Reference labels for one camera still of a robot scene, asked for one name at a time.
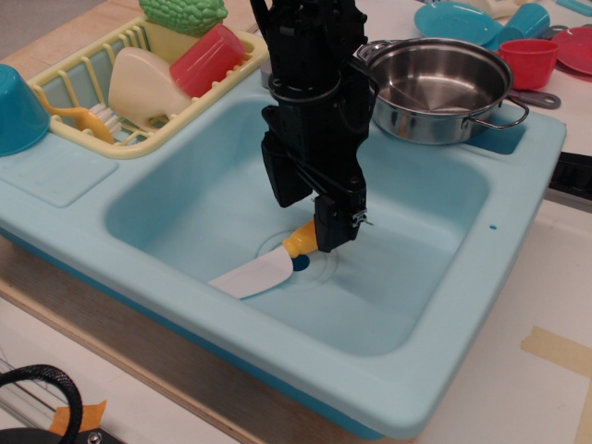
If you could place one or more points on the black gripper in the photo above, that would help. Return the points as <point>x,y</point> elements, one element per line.
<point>311,146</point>

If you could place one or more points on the yellow handled toy knife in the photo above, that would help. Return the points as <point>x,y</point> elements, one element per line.
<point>270,269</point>

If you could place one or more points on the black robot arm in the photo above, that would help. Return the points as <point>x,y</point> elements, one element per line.
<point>311,43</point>

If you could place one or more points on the stainless steel pot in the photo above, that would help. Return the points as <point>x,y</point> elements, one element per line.
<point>438,91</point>

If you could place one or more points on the grey toy faucet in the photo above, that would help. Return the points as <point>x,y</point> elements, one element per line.
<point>266,73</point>

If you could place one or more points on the light blue toy sink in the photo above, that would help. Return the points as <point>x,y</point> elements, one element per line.
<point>371,333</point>

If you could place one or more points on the red plastic cup in rack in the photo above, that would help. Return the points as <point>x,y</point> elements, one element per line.
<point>207,61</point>

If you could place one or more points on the cream plastic pitcher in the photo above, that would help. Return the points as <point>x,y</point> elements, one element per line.
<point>142,89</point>

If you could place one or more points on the teal plastic plate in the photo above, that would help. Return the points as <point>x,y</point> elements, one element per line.
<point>458,21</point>

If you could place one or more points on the green bumpy toy vegetable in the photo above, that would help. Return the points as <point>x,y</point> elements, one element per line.
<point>190,17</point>

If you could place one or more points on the yellow dish drying rack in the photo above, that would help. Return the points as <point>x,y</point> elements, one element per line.
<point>83,79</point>

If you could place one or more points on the orange dish brush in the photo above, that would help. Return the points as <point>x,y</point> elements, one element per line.
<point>100,120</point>

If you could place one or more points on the red plastic cup on table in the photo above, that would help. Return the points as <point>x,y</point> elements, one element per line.
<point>532,62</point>

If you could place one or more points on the cream toy item top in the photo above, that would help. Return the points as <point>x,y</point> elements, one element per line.
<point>498,9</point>

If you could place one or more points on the teal plastic cup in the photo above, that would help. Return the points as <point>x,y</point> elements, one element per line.
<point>529,22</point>

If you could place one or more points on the beige masking tape strip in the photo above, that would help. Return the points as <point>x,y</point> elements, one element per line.
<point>567,354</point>

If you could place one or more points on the teal plastic bowl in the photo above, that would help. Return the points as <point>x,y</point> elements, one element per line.
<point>24,120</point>

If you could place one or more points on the red plastic plate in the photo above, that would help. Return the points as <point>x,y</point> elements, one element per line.
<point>574,49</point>

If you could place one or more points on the orange tape piece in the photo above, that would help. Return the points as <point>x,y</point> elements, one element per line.
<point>91,418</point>

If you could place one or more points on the grey utensil handle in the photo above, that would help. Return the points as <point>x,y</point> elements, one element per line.
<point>539,99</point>

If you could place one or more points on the black rail at right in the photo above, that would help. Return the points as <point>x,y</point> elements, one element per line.
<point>572,175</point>

